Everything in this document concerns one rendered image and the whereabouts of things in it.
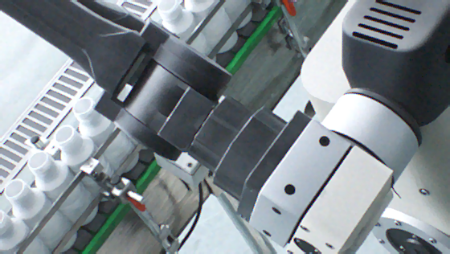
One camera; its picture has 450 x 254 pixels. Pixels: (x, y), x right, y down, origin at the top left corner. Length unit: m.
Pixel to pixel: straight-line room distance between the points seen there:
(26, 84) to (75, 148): 1.98
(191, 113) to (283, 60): 1.01
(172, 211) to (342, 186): 0.96
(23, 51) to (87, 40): 2.78
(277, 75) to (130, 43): 0.99
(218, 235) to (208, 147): 1.96
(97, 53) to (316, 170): 0.24
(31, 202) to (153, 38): 0.71
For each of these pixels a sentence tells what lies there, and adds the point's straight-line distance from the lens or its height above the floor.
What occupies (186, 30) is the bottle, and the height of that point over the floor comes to 1.12.
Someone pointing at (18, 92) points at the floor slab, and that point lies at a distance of 3.61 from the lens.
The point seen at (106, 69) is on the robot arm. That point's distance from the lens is 0.96.
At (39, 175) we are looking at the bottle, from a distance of 1.64.
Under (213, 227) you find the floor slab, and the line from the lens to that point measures 2.89.
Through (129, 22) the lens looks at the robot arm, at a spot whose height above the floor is 1.48.
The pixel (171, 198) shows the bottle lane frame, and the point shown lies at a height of 0.91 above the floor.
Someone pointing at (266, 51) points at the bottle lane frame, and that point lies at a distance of 1.88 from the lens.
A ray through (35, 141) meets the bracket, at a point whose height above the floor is 1.11.
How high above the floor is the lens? 2.27
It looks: 49 degrees down
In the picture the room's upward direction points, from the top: 30 degrees counter-clockwise
